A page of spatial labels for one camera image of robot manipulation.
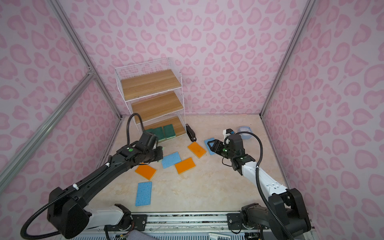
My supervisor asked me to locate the orange sponge left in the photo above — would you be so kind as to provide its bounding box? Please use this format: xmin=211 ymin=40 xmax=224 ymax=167
xmin=135 ymin=165 xmax=157 ymax=181

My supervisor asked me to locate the orange sponge centre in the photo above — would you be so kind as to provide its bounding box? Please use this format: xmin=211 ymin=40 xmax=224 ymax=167
xmin=175 ymin=158 xmax=196 ymax=175

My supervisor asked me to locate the light blue round container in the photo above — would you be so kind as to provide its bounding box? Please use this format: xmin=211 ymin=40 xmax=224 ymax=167
xmin=238 ymin=126 xmax=252 ymax=140

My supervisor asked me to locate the orange sponge back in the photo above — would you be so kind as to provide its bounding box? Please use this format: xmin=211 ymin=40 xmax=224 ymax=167
xmin=188 ymin=142 xmax=207 ymax=159

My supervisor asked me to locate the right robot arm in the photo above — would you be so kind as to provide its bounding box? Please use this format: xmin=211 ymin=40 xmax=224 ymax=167
xmin=207 ymin=129 xmax=312 ymax=240

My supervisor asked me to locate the blue sponge near front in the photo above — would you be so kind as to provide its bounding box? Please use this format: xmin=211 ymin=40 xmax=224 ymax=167
xmin=135 ymin=182 xmax=152 ymax=207

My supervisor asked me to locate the blue sponge back right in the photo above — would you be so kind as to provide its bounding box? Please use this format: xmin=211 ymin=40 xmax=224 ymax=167
xmin=204 ymin=138 xmax=215 ymax=155

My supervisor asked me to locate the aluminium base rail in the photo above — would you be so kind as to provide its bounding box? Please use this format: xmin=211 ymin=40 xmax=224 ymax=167
xmin=56 ymin=209 xmax=319 ymax=240

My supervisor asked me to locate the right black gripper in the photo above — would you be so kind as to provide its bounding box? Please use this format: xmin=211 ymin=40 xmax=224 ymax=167
xmin=207 ymin=139 xmax=236 ymax=160

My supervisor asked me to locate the blue sponge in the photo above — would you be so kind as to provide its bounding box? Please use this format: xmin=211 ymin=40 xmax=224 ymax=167
xmin=135 ymin=182 xmax=152 ymax=207
xmin=162 ymin=152 xmax=182 ymax=169
xmin=204 ymin=138 xmax=215 ymax=155

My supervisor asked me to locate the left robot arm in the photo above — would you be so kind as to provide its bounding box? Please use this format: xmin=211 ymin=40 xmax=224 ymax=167
xmin=20 ymin=130 xmax=163 ymax=240

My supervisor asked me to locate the white wire wooden shelf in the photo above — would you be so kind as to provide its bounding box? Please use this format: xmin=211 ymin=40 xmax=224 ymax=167
xmin=115 ymin=58 xmax=187 ymax=137

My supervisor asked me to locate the orange sponge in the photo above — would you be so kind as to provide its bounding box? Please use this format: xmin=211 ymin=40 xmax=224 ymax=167
xmin=175 ymin=158 xmax=196 ymax=175
xmin=188 ymin=142 xmax=207 ymax=159
xmin=135 ymin=165 xmax=157 ymax=181

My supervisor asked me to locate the black stapler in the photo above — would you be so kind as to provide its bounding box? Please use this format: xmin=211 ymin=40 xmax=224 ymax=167
xmin=186 ymin=124 xmax=197 ymax=142

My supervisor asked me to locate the blue sponge centre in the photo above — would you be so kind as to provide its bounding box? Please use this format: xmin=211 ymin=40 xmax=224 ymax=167
xmin=162 ymin=152 xmax=182 ymax=169

